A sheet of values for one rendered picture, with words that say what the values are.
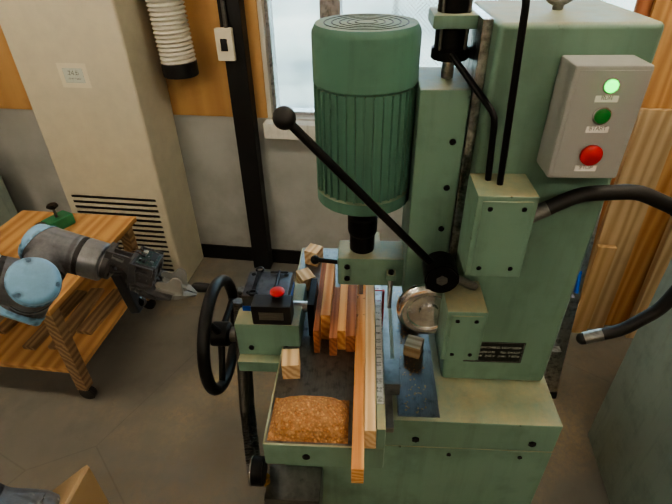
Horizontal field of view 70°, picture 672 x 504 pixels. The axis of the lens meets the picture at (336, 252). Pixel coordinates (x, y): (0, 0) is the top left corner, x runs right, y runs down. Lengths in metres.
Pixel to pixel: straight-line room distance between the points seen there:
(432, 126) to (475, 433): 0.63
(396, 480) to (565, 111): 0.86
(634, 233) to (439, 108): 1.67
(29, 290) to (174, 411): 1.23
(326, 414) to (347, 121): 0.50
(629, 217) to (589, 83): 1.62
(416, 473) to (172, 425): 1.18
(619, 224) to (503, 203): 1.60
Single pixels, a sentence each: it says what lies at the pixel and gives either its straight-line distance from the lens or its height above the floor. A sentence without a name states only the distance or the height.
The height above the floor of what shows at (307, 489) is 0.62.
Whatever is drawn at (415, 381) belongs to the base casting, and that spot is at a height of 0.80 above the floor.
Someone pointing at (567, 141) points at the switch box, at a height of 1.38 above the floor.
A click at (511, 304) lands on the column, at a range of 0.99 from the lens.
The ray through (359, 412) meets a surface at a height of 0.94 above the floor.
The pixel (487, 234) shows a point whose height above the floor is 1.23.
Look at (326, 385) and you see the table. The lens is 0.96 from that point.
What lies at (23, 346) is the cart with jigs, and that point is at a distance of 2.41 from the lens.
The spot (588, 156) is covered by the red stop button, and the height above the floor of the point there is 1.36.
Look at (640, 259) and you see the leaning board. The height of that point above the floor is 0.39.
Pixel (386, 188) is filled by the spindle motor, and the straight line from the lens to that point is 0.85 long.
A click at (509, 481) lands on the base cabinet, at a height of 0.59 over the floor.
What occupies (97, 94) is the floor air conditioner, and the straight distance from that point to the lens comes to 2.37.
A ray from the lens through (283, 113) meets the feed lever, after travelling 0.72.
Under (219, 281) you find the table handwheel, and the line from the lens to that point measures 1.15.
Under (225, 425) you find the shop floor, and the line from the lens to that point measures 2.06.
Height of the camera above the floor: 1.64
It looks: 35 degrees down
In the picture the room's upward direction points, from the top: 1 degrees counter-clockwise
